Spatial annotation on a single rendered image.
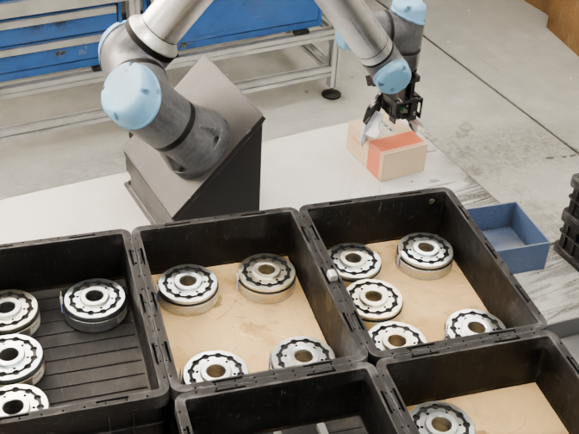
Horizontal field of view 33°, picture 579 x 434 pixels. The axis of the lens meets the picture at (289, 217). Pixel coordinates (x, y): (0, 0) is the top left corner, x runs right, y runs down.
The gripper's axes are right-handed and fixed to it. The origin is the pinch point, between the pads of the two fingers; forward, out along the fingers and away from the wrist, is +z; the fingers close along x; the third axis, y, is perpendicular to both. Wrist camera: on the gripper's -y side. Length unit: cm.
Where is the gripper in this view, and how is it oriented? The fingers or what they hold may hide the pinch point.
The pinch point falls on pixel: (386, 138)
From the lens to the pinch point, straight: 228.4
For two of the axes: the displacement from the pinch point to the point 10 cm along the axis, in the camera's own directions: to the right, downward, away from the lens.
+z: -0.5, 8.0, 6.0
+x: 8.9, -2.3, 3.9
